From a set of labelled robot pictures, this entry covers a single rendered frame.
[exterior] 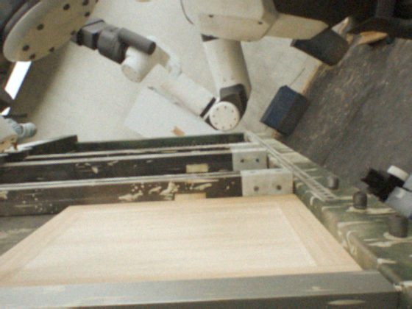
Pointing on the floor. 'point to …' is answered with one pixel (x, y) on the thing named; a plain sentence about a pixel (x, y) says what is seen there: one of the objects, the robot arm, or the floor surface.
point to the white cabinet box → (164, 117)
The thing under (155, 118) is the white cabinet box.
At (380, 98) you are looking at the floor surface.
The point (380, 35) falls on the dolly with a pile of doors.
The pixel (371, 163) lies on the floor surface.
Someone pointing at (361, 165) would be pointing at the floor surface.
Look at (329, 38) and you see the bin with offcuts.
